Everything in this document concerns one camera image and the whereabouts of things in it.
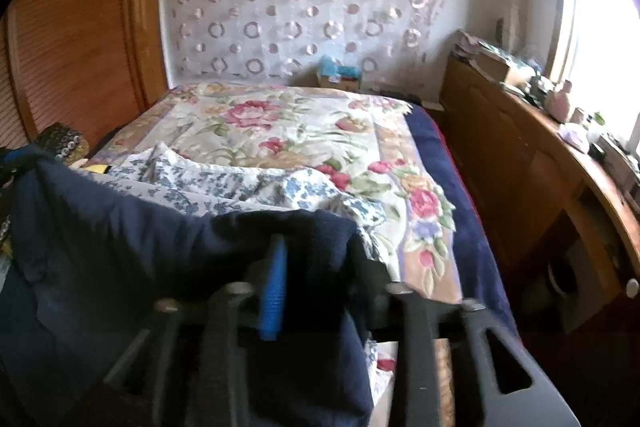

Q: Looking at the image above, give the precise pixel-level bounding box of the cardboard box on cabinet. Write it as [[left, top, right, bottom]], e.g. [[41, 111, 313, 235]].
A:
[[474, 52, 524, 86]]

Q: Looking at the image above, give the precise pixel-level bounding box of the navy printed t-shirt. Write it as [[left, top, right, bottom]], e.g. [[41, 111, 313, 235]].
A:
[[1, 146, 373, 426]]

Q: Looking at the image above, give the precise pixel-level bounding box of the dark circle patterned cloth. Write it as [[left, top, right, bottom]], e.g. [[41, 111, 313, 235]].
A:
[[34, 122, 89, 165]]

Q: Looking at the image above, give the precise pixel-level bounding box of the brown wooden wardrobe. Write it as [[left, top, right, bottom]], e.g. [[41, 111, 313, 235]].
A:
[[1, 0, 168, 147]]

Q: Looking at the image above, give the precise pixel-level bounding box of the blue floral white pillow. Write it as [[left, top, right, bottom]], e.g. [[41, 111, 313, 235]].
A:
[[79, 142, 390, 260]]

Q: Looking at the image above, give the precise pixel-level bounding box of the pink bottle on cabinet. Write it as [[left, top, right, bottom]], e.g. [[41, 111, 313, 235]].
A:
[[544, 80, 573, 124]]

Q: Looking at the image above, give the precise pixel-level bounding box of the window with brown frame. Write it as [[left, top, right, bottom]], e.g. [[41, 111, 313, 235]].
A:
[[550, 0, 639, 156]]

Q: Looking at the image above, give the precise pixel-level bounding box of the floral pink quilt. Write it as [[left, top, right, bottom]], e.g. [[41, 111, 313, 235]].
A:
[[86, 81, 464, 427]]

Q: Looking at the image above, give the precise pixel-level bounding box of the navy blue bed blanket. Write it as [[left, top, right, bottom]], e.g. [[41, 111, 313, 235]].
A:
[[406, 104, 518, 335]]

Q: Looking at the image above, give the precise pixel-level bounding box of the yellow plush toy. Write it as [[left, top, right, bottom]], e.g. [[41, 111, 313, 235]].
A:
[[82, 164, 111, 174]]

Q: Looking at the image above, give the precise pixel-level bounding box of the wooden side cabinet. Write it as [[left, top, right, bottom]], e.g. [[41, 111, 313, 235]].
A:
[[439, 57, 639, 332]]

